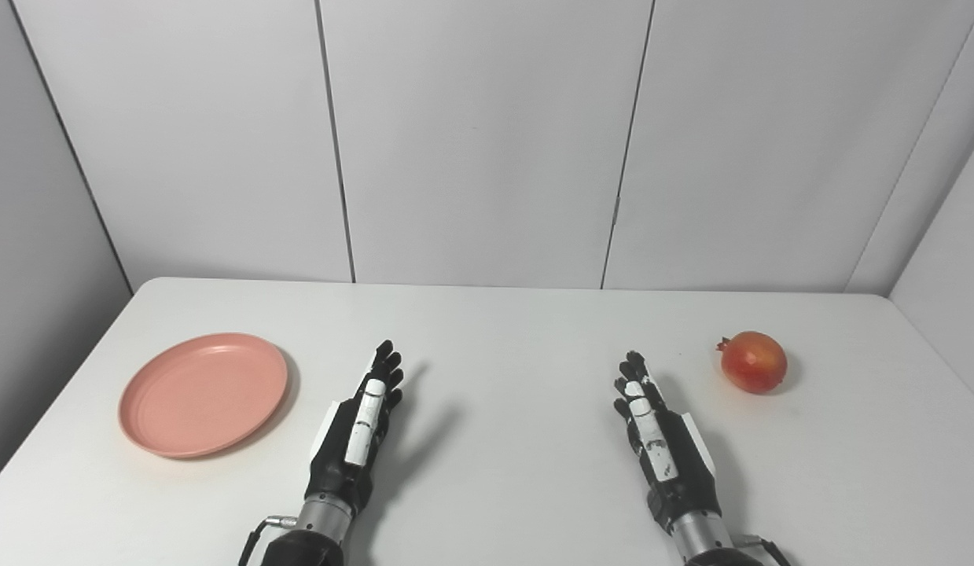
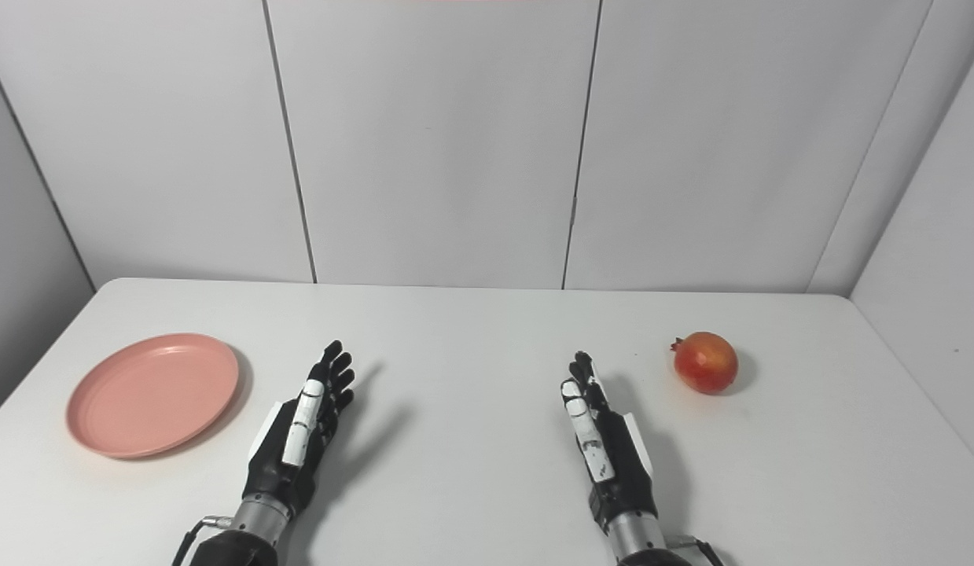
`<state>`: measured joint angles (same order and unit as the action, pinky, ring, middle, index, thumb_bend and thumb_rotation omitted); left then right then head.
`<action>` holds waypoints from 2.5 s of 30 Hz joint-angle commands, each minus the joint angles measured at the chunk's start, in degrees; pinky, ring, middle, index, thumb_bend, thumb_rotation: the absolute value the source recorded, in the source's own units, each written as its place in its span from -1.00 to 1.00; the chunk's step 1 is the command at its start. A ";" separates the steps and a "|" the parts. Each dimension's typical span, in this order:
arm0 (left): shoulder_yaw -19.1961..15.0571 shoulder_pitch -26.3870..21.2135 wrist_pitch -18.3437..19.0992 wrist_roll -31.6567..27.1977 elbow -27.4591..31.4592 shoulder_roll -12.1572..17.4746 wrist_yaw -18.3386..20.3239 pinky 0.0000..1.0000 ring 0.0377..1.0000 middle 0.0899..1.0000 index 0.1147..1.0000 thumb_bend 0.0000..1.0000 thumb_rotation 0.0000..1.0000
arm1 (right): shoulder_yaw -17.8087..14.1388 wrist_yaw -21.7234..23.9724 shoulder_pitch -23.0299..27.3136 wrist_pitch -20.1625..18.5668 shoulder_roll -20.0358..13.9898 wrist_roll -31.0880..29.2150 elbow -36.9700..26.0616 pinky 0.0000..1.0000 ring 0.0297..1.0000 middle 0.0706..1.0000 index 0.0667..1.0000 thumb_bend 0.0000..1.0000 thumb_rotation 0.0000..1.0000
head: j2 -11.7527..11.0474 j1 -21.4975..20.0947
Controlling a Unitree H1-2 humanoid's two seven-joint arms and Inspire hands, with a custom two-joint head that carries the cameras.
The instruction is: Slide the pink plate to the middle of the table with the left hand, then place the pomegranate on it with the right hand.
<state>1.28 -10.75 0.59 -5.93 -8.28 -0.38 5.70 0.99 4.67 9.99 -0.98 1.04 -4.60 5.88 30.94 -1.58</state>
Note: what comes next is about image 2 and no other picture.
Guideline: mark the red pomegranate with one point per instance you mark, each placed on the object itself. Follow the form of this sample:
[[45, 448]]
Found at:
[[707, 363]]

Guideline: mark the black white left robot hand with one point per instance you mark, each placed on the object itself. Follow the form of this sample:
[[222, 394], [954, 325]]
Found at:
[[286, 464]]

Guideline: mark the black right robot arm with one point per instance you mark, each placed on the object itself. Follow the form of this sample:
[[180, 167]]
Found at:
[[640, 542]]

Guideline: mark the pink round plate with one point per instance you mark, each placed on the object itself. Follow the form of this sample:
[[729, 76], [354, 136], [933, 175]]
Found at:
[[152, 395]]

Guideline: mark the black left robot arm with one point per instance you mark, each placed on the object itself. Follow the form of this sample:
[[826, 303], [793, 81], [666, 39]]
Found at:
[[251, 534]]

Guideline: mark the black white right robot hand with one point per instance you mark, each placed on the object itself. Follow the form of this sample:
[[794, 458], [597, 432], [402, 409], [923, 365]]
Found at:
[[624, 464]]

